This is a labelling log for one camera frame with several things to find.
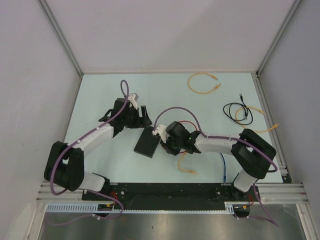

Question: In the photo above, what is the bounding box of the red ethernet cable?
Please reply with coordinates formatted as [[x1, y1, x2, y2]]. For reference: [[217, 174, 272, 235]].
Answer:
[[178, 120, 198, 132]]

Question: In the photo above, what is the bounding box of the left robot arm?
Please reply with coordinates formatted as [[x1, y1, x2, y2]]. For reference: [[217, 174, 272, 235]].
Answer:
[[44, 98, 152, 200]]

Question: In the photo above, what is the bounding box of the black network switch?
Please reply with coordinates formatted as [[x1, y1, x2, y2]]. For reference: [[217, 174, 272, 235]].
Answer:
[[133, 126, 161, 159]]

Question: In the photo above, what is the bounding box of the yellow ethernet cable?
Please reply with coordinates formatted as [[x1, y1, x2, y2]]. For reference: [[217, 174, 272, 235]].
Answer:
[[235, 106, 280, 133], [177, 151, 200, 175], [187, 72, 223, 95]]

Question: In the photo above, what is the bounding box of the black ethernet cable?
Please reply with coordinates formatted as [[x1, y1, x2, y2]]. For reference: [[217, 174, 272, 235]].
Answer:
[[223, 93, 254, 126]]

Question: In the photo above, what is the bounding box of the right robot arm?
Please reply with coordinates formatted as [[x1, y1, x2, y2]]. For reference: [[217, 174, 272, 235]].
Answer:
[[152, 121, 278, 201]]

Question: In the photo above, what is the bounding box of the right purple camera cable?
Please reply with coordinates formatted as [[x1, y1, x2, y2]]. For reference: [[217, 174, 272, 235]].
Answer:
[[153, 106, 279, 227]]

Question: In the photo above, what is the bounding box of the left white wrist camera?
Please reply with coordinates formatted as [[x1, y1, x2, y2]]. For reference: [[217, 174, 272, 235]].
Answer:
[[128, 93, 139, 110]]

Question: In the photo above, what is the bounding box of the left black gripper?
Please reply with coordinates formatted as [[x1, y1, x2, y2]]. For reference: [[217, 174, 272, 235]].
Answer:
[[122, 105, 151, 129]]

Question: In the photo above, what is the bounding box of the blue ethernet cable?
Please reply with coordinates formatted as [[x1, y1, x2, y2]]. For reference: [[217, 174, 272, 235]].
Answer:
[[219, 152, 228, 185]]

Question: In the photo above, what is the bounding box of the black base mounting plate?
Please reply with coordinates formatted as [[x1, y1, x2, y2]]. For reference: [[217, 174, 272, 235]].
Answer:
[[82, 182, 262, 211]]

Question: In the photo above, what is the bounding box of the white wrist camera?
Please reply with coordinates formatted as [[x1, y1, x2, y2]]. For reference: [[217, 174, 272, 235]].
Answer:
[[152, 124, 168, 143], [128, 93, 139, 110]]

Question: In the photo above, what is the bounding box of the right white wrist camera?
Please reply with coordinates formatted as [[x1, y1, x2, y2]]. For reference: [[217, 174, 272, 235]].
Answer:
[[152, 124, 168, 143]]

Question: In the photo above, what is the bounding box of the grey slotted cable duct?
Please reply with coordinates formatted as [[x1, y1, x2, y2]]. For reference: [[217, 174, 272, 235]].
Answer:
[[47, 201, 248, 216]]

